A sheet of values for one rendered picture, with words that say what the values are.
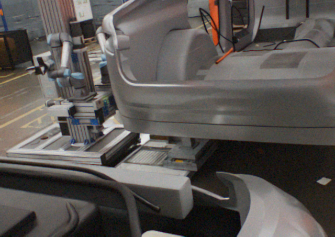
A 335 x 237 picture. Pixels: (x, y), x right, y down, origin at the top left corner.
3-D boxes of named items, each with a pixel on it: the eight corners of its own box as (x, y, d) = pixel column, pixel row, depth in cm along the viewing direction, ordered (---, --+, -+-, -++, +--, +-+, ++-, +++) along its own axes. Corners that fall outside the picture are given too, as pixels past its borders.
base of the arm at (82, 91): (71, 98, 416) (69, 88, 413) (80, 93, 429) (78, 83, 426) (83, 97, 409) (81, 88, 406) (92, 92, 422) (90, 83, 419)
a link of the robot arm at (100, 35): (92, 25, 429) (101, 56, 399) (102, 23, 431) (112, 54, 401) (93, 33, 438) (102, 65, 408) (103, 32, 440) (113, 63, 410)
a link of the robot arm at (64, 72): (76, 35, 407) (71, 79, 388) (66, 36, 410) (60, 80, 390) (71, 28, 397) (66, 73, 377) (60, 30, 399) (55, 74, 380)
